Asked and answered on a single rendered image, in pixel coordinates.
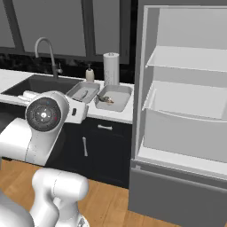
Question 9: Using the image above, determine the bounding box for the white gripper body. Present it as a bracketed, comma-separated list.
[17, 90, 40, 103]

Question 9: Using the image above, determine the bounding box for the grey fish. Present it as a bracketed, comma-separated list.
[79, 90, 90, 100]
[96, 93, 109, 103]

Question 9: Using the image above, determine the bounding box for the grey rectangular tupperware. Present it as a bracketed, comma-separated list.
[66, 81, 102, 105]
[93, 84, 134, 113]

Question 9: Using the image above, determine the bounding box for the dark sink basin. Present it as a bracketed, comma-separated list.
[1, 74, 85, 98]

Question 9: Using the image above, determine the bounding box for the grey curved sink tap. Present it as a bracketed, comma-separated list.
[35, 36, 64, 80]

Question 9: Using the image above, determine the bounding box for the cream soap dispenser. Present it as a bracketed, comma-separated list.
[85, 63, 96, 83]

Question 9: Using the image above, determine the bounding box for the dark framed window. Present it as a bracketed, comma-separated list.
[0, 0, 132, 65]

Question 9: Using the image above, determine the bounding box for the white paper towel roll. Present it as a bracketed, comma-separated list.
[103, 51, 121, 87]

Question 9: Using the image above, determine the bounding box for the dark cupboard door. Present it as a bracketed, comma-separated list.
[46, 122, 131, 190]

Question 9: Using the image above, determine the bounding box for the dark drawer front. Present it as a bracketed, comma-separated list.
[86, 117, 133, 138]

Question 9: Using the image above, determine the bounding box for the grey open fridge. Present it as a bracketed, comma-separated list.
[128, 0, 227, 227]

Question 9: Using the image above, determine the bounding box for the white fridge crisper bin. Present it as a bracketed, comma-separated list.
[142, 80, 227, 164]

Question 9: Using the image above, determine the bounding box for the white fridge shelf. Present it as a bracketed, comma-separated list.
[145, 44, 227, 74]

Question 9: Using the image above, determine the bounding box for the grey fridge freezer drawer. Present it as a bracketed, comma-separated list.
[128, 159, 227, 227]

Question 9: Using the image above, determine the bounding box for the silver cupboard door handle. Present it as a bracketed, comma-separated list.
[82, 136, 90, 157]

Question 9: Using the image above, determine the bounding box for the silver drawer handle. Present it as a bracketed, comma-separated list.
[97, 124, 114, 131]

